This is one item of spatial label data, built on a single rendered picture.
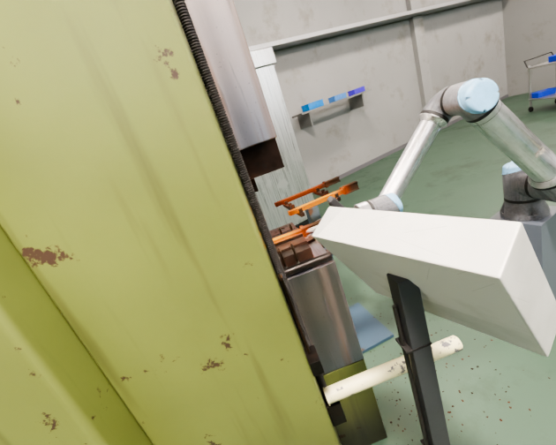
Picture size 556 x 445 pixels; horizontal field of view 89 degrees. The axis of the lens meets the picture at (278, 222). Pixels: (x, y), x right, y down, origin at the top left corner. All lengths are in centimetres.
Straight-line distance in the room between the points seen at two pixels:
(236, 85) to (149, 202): 41
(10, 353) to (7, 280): 12
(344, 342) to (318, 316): 16
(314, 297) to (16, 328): 77
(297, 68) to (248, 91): 480
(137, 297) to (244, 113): 53
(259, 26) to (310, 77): 117
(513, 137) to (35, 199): 145
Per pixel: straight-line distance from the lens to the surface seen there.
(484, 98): 129
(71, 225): 66
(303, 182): 372
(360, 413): 147
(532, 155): 149
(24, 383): 73
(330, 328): 113
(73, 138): 63
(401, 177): 132
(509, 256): 43
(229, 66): 86
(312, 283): 101
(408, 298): 58
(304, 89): 561
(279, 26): 569
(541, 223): 178
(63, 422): 77
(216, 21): 88
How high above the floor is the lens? 140
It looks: 18 degrees down
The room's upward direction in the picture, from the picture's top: 20 degrees counter-clockwise
